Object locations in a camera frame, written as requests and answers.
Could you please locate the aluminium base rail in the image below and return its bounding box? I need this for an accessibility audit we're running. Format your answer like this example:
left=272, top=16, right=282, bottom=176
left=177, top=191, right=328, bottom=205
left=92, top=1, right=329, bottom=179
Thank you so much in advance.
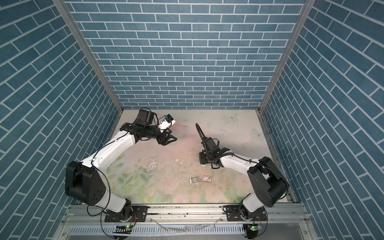
left=58, top=203, right=310, bottom=238

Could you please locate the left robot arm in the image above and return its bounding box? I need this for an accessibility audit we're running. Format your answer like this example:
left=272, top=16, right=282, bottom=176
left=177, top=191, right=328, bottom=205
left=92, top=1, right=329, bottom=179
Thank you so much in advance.
left=65, top=108, right=177, bottom=222

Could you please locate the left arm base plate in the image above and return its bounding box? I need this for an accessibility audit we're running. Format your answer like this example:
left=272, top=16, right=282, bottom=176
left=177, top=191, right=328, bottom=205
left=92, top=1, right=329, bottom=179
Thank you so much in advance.
left=105, top=205, right=149, bottom=223

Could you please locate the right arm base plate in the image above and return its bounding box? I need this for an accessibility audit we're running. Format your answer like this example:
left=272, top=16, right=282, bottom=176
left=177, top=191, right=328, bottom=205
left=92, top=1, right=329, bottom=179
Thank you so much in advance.
left=222, top=205, right=268, bottom=222

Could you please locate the red staple box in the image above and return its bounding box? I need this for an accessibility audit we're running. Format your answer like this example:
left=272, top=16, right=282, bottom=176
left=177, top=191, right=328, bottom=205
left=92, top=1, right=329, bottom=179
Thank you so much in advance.
left=202, top=176, right=212, bottom=183

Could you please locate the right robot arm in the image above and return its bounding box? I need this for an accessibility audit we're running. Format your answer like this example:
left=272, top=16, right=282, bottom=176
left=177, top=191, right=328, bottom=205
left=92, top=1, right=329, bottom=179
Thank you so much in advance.
left=199, top=137, right=289, bottom=220

